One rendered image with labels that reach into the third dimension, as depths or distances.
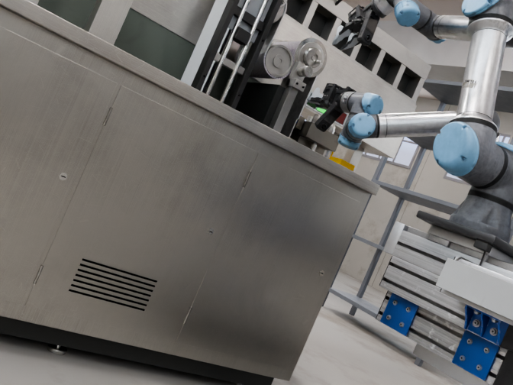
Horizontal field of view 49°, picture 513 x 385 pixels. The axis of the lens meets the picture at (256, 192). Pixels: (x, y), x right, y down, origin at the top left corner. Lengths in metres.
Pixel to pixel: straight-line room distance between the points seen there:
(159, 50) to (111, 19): 0.38
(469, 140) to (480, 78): 0.19
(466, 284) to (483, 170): 0.29
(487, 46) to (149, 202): 1.02
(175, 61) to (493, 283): 1.53
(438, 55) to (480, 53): 4.16
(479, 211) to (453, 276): 0.23
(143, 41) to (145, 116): 0.67
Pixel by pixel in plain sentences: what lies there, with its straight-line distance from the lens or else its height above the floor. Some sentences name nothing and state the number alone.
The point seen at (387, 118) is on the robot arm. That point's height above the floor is 1.06.
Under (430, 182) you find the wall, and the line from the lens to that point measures 10.72.
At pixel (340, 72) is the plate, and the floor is 1.37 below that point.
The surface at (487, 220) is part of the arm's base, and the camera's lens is 1.50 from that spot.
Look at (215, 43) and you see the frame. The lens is 1.90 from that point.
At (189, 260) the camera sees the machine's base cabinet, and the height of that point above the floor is 0.41.
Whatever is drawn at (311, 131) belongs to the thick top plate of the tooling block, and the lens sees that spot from 2.22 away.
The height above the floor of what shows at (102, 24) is 0.99.
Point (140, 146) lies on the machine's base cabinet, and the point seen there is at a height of 0.68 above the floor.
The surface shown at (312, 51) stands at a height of 1.27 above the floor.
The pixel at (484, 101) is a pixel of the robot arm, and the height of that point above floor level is 1.11.
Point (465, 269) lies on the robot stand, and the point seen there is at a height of 0.72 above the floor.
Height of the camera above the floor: 0.68
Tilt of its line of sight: level
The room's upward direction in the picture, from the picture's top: 24 degrees clockwise
